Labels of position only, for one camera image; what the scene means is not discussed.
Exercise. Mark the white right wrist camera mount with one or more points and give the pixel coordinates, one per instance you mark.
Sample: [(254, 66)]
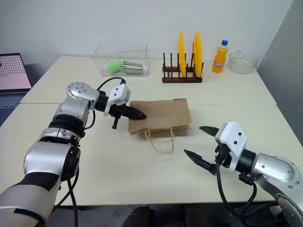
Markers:
[(234, 139)]

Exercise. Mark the stainless steel cup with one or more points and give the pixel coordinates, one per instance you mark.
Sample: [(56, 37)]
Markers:
[(133, 67)]

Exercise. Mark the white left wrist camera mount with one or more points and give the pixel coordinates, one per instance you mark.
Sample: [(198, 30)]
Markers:
[(119, 93)]

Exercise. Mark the open laptop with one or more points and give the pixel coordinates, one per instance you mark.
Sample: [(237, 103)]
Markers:
[(13, 73)]

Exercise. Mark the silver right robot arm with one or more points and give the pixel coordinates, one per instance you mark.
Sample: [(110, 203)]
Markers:
[(274, 170)]

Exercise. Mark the clear plastic box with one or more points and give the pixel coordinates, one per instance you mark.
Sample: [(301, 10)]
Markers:
[(123, 59)]

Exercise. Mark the dark wooden dish rack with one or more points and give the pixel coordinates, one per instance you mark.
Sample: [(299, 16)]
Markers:
[(180, 79)]

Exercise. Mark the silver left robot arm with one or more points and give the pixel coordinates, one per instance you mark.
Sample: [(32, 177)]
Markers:
[(71, 111)]

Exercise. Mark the brown paper bag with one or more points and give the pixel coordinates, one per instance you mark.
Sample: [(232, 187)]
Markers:
[(161, 116)]

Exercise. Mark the dark rounded shape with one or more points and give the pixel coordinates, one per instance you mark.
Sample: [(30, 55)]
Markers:
[(139, 217)]

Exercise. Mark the yellow plate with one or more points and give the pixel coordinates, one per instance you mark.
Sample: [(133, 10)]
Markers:
[(181, 54), (198, 52)]

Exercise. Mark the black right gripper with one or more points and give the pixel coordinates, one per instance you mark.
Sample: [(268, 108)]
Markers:
[(223, 156)]

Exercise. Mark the green sponge ball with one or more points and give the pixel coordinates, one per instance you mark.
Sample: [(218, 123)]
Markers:
[(114, 66)]

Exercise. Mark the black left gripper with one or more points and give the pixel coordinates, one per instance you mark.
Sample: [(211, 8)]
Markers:
[(116, 112)]

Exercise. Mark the clear glass bowl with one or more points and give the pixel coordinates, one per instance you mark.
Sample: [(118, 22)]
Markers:
[(242, 62)]

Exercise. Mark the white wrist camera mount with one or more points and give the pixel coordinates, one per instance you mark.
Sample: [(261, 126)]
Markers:
[(119, 93), (234, 139)]

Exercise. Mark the orange soda bottle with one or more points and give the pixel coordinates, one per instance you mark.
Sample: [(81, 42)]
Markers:
[(219, 61)]

